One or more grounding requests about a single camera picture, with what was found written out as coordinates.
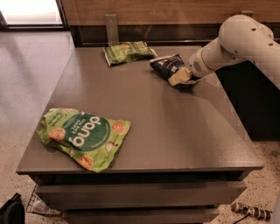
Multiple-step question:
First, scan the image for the wire basket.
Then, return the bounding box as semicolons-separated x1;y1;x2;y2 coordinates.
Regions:
25;185;62;217

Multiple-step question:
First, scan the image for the blue chip bag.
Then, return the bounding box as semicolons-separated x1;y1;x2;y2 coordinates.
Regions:
150;53;200;90

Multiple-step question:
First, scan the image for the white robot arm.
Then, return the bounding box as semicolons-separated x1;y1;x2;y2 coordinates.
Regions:
168;15;280;89

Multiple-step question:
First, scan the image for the small green chip bag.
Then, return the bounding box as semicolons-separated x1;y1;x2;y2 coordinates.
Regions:
103;41;157;67

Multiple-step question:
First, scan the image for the grey drawer cabinet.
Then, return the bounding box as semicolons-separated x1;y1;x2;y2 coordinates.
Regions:
17;48;262;224

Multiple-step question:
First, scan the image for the black bag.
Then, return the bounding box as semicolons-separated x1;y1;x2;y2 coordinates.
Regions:
0;193;25;224

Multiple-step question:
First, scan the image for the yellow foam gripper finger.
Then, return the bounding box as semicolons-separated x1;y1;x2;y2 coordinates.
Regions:
168;66;193;87

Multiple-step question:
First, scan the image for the large green dang chip bag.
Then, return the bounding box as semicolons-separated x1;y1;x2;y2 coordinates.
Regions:
37;108;130;172

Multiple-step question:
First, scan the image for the white power strip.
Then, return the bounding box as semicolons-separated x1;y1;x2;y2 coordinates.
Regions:
231;202;272;221

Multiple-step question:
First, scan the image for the window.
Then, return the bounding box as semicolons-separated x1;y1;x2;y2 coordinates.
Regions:
0;0;62;25

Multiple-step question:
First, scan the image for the left metal wall bracket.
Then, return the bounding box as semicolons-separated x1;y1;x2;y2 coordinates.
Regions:
105;14;119;46

